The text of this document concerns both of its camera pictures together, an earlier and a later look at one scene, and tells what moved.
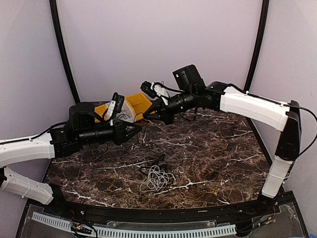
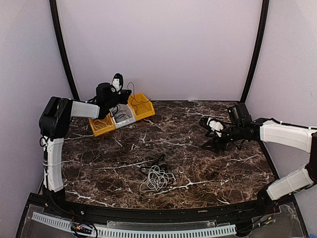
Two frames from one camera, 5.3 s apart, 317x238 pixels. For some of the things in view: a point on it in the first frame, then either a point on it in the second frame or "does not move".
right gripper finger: x=156 y=117 to x=210 y=145
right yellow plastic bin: x=139 y=103 does not move
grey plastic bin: x=126 y=113 does not move
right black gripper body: x=169 y=116 to x=223 y=145
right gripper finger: x=155 y=106 to x=209 y=135
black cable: x=144 y=134 to x=133 y=95
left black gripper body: x=119 y=138 to x=125 y=94
